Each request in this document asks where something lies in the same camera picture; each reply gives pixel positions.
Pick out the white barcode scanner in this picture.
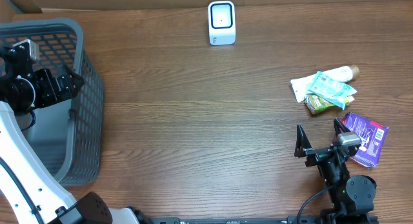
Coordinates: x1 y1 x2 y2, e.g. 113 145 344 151
207 1 236 46

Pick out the red purple pad pack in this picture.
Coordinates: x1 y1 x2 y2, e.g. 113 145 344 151
343 112 388 168

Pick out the white conditioner tube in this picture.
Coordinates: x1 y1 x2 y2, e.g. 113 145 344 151
290 65 360 103

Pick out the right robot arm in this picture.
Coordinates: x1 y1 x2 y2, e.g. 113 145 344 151
293 119 379 224

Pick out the green juice carton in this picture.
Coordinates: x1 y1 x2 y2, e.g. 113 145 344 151
305 94 342 115

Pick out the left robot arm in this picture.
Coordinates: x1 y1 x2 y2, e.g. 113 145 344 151
1 62 150 223

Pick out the teal wet wipes pack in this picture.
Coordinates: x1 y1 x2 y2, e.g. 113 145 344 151
306 71 357 110

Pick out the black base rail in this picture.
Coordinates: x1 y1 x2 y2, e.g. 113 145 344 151
149 216 379 224

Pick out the grey plastic basket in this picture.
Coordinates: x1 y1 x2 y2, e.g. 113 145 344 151
1 18 105 187

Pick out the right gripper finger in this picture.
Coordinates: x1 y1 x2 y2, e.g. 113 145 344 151
295 125 312 152
333 118 350 136

